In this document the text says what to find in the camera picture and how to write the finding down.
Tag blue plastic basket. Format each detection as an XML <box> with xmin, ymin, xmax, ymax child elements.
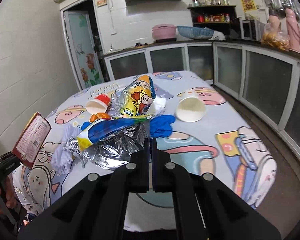
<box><xmin>177</xmin><ymin>25</ymin><xmax>215</xmax><ymax>40</ymax></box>

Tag yellow blue foil snack bag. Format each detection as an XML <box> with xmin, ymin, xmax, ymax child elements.
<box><xmin>76</xmin><ymin>75</ymin><xmax>157</xmax><ymax>170</ymax></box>

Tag pink cooking pot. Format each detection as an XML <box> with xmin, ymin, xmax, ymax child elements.
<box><xmin>152</xmin><ymin>24</ymin><xmax>177</xmax><ymax>43</ymax></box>

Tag pink thermos left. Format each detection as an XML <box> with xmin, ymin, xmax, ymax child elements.
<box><xmin>268</xmin><ymin>9</ymin><xmax>281</xmax><ymax>33</ymax></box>

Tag floral glass door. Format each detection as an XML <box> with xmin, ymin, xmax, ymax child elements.
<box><xmin>64</xmin><ymin>10</ymin><xmax>104</xmax><ymax>89</ymax></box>

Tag red white paper cup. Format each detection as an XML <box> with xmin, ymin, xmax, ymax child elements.
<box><xmin>85</xmin><ymin>94</ymin><xmax>111</xmax><ymax>114</ymax></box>

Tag black spice shelf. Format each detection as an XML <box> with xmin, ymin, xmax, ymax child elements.
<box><xmin>187</xmin><ymin>5</ymin><xmax>237</xmax><ymax>36</ymax></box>

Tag white purple plastic bag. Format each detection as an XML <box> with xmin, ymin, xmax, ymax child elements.
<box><xmin>50</xmin><ymin>124</ymin><xmax>81</xmax><ymax>175</ymax></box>

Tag pink thermos right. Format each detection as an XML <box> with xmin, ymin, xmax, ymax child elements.
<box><xmin>286</xmin><ymin>8</ymin><xmax>300</xmax><ymax>53</ymax></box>

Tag bag of bread buns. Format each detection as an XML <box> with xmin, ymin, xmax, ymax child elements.
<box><xmin>261</xmin><ymin>22</ymin><xmax>289</xmax><ymax>51</ymax></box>

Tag white tissue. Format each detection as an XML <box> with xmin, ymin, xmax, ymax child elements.
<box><xmin>146</xmin><ymin>96</ymin><xmax>167</xmax><ymax>116</ymax></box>

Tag microwave oven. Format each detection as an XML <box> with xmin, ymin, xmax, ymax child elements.
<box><xmin>241</xmin><ymin>19</ymin><xmax>265</xmax><ymax>41</ymax></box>

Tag yellow wall poster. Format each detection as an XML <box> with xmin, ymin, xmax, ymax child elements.
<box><xmin>241</xmin><ymin>0</ymin><xmax>257</xmax><ymax>12</ymax></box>

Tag person's left hand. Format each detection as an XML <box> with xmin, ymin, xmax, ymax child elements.
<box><xmin>0</xmin><ymin>177</ymin><xmax>17</xmax><ymax>216</ymax></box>

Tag red cigarette box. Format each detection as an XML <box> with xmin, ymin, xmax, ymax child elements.
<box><xmin>12</xmin><ymin>112</ymin><xmax>51</xmax><ymax>169</ymax></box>

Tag pink thermos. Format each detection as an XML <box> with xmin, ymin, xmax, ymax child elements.
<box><xmin>286</xmin><ymin>8</ymin><xmax>300</xmax><ymax>53</ymax></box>
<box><xmin>268</xmin><ymin>9</ymin><xmax>281</xmax><ymax>33</ymax></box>

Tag blue rubber glove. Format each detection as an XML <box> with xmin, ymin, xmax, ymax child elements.
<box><xmin>150</xmin><ymin>115</ymin><xmax>175</xmax><ymax>138</ymax></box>

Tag orange peel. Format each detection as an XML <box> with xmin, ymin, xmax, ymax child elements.
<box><xmin>89</xmin><ymin>113</ymin><xmax>111</xmax><ymax>122</ymax></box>

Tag white paper cup orange dots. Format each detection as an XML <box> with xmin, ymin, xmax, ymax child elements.
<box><xmin>175</xmin><ymin>90</ymin><xmax>206</xmax><ymax>122</ymax></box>

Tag cartoon print tablecloth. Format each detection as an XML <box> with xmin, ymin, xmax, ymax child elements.
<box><xmin>12</xmin><ymin>71</ymin><xmax>277</xmax><ymax>216</ymax></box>

